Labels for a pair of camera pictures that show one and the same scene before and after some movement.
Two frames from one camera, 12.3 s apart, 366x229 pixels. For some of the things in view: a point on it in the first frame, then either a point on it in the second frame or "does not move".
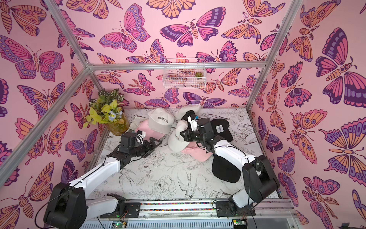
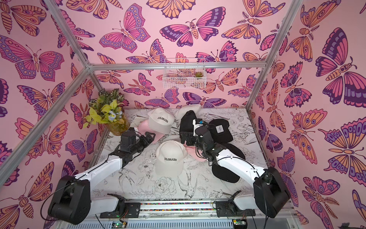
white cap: x=179 y=112 does not move
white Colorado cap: x=160 y=119 does not move
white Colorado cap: x=177 y=143 to x=169 y=156
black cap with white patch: x=221 y=130 does not move
